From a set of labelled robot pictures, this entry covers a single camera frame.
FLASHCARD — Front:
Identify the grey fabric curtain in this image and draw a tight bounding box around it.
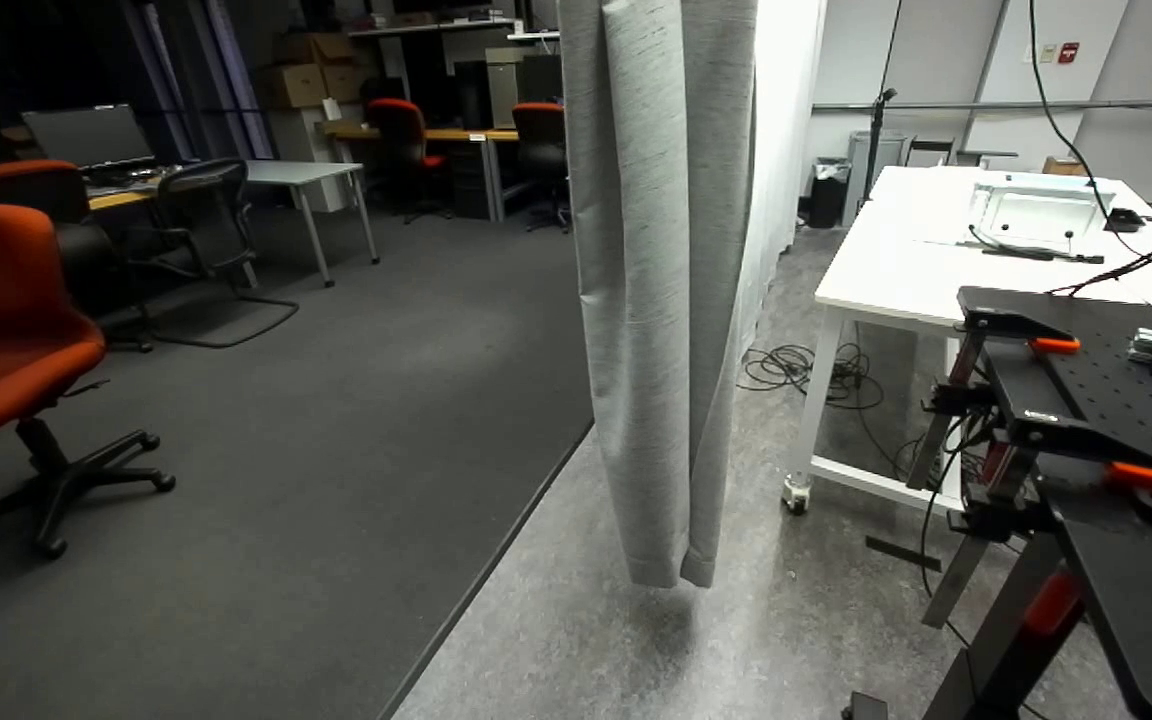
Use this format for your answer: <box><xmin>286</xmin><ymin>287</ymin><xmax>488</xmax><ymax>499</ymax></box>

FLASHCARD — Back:
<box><xmin>556</xmin><ymin>0</ymin><xmax>832</xmax><ymax>594</ymax></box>

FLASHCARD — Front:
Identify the wooden desk in background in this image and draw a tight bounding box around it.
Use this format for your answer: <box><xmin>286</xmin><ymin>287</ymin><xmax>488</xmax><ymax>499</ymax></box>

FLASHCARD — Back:
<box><xmin>320</xmin><ymin>121</ymin><xmax>522</xmax><ymax>225</ymax></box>

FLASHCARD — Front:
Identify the red chair at desk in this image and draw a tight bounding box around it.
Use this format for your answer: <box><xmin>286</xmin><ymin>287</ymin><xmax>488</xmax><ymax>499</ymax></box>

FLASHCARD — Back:
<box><xmin>363</xmin><ymin>95</ymin><xmax>445</xmax><ymax>219</ymax></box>

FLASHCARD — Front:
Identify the small white desk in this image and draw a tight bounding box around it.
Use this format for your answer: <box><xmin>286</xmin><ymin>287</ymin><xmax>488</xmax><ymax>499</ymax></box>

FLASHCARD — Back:
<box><xmin>250</xmin><ymin>161</ymin><xmax>382</xmax><ymax>283</ymax></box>

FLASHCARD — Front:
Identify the white rolling table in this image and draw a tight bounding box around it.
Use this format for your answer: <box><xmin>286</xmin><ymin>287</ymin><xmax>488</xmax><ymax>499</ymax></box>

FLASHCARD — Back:
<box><xmin>786</xmin><ymin>169</ymin><xmax>1152</xmax><ymax>514</ymax></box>

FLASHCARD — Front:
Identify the cardboard box stack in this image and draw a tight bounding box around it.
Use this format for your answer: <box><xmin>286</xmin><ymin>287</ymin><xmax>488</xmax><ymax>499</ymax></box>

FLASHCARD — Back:
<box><xmin>259</xmin><ymin>31</ymin><xmax>359</xmax><ymax>114</ymax></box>

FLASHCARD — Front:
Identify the black office chair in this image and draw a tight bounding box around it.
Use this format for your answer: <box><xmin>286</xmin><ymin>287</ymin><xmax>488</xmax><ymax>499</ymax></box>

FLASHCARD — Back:
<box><xmin>147</xmin><ymin>157</ymin><xmax>255</xmax><ymax>287</ymax></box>

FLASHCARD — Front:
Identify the white tray on table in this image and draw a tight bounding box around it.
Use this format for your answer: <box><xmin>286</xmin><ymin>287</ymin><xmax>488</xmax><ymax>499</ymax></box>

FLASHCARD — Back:
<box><xmin>967</xmin><ymin>173</ymin><xmax>1106</xmax><ymax>256</ymax></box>

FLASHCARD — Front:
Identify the black robot workbench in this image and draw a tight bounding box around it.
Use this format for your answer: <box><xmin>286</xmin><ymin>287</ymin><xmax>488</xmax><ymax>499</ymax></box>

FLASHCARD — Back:
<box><xmin>908</xmin><ymin>287</ymin><xmax>1152</xmax><ymax>720</ymax></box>

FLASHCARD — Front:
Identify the dark laptop monitor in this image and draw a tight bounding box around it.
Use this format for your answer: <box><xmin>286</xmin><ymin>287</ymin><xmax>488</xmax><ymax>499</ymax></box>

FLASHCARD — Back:
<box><xmin>26</xmin><ymin>103</ymin><xmax>156</xmax><ymax>169</ymax></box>

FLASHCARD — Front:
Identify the far orange office chair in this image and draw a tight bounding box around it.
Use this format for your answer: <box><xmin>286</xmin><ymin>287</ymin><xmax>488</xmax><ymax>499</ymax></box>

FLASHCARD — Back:
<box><xmin>0</xmin><ymin>157</ymin><xmax>121</xmax><ymax>318</ymax></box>

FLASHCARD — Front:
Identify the orange office chair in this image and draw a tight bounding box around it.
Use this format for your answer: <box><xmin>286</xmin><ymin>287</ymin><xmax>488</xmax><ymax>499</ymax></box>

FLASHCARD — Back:
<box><xmin>0</xmin><ymin>204</ymin><xmax>175</xmax><ymax>561</ymax></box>
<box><xmin>0</xmin><ymin>157</ymin><xmax>121</xmax><ymax>318</ymax></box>

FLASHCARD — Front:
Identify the near orange office chair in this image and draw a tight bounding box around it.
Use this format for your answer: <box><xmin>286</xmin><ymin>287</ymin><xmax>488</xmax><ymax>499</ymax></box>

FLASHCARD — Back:
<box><xmin>0</xmin><ymin>204</ymin><xmax>175</xmax><ymax>561</ymax></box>

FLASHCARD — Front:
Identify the cable coil on floor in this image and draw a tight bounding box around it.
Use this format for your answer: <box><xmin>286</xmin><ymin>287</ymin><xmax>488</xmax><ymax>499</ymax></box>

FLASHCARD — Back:
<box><xmin>733</xmin><ymin>340</ymin><xmax>887</xmax><ymax>417</ymax></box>

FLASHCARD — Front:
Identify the orange clamp handle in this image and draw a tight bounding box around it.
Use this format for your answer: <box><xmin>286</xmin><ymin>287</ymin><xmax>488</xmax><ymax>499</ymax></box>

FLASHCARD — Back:
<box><xmin>1029</xmin><ymin>335</ymin><xmax>1083</xmax><ymax>356</ymax></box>
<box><xmin>1110</xmin><ymin>459</ymin><xmax>1152</xmax><ymax>491</ymax></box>

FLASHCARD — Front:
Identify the black hanging cable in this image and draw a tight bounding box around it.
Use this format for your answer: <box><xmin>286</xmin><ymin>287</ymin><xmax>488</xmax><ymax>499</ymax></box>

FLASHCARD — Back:
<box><xmin>1026</xmin><ymin>0</ymin><xmax>1148</xmax><ymax>241</ymax></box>

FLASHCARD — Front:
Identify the orange clamp handle near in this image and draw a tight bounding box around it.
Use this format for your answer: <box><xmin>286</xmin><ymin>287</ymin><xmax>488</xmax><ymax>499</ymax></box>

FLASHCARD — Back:
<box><xmin>1110</xmin><ymin>459</ymin><xmax>1152</xmax><ymax>491</ymax></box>

